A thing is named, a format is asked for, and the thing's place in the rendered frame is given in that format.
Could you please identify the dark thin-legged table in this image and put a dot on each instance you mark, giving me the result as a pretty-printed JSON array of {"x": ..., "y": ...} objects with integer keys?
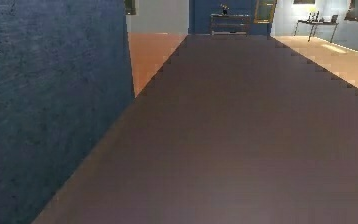
[{"x": 317, "y": 23}]

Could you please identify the dark wall picture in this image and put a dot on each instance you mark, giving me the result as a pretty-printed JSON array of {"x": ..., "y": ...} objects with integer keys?
[{"x": 304, "y": 1}]

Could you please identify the small dark potted plant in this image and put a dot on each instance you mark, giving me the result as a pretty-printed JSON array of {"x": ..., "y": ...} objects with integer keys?
[{"x": 224, "y": 9}]

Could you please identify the gold framed picture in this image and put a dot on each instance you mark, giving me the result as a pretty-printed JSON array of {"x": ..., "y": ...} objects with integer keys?
[{"x": 265, "y": 10}]

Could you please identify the dark framed picture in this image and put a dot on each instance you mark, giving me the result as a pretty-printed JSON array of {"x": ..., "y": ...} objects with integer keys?
[{"x": 130, "y": 6}]

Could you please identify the dark wooden shelf unit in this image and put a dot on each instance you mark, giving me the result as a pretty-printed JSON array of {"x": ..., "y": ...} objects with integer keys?
[{"x": 229, "y": 24}]

